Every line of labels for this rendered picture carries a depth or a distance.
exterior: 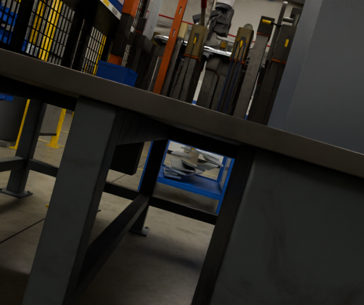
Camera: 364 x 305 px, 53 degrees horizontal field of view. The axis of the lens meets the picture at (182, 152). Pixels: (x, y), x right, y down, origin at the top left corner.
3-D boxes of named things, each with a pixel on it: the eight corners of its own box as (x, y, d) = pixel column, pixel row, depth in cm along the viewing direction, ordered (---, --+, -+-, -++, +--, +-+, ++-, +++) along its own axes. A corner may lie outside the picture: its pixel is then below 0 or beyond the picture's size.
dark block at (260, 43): (240, 134, 137) (274, 25, 135) (240, 133, 130) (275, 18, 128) (228, 131, 138) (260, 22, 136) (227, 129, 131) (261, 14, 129)
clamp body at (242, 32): (226, 131, 141) (254, 37, 139) (224, 130, 131) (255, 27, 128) (210, 126, 142) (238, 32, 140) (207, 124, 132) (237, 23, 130)
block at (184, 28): (164, 112, 150) (189, 25, 148) (162, 112, 147) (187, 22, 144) (156, 111, 151) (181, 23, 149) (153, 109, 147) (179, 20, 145)
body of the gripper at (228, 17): (225, 34, 157) (234, 6, 157) (206, 29, 159) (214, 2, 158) (226, 39, 165) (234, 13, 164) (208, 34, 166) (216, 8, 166)
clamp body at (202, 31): (184, 119, 146) (210, 32, 144) (179, 117, 136) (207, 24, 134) (169, 115, 147) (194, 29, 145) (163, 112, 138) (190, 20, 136)
